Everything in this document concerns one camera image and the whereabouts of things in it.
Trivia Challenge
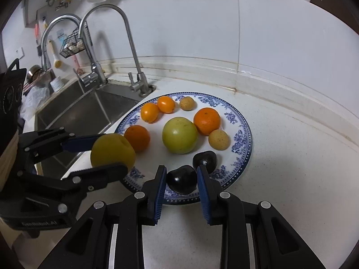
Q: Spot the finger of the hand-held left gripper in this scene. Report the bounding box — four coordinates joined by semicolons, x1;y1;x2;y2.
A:
17;162;130;201
17;127;106;163

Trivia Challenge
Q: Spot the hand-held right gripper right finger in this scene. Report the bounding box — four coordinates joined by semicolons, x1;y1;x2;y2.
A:
196;165;327;269

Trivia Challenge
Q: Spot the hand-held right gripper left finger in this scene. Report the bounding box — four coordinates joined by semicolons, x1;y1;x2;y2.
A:
38;165;168;269

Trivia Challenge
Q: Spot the yellow plum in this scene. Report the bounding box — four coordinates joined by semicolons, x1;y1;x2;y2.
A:
90;134;136;174

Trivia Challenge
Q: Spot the dark purple plum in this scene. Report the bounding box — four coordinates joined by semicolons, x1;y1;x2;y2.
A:
192;151;217;173
167;165;197;195

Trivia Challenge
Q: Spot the orange tangerine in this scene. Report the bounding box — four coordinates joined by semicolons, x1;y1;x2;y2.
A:
193;108;221;135
124;125;151;153

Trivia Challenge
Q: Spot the blue patterned white plate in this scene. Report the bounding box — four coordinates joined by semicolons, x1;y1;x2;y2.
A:
114;92;252;205

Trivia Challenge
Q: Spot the brown longan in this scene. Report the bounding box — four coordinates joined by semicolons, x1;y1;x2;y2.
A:
208;129;230;150
179;96;196;111

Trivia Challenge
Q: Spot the green apple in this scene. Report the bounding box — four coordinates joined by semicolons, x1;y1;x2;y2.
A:
162;117;199;154

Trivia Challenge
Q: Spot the small orange kumquat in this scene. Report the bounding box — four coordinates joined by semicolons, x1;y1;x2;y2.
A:
156;96;176;114
140;102;160;123

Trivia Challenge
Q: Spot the stainless steel sink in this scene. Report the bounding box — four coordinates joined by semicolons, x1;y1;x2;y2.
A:
35;81;141;178

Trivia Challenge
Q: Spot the clear plastic bag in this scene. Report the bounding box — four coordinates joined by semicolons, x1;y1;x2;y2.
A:
19;86;50;121

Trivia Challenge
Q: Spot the small white cup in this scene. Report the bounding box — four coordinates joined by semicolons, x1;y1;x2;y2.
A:
50;77;64;91

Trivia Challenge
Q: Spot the pink sink tool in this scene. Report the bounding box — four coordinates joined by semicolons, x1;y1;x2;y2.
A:
71;54;85;75

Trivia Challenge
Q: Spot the yellow dish brush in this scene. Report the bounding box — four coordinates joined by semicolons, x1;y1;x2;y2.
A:
49;41;63;69

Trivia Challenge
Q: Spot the metal pot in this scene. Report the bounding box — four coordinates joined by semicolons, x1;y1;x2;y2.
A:
27;65;43;82

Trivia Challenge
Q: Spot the thin chrome water faucet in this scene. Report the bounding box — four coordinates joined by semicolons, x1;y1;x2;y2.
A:
79;4;150;97

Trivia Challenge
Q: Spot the tall chrome kitchen faucet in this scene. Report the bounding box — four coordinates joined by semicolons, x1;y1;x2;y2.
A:
41;14;108;89

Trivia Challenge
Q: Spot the black wire basket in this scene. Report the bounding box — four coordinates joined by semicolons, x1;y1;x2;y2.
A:
59;27;87;58

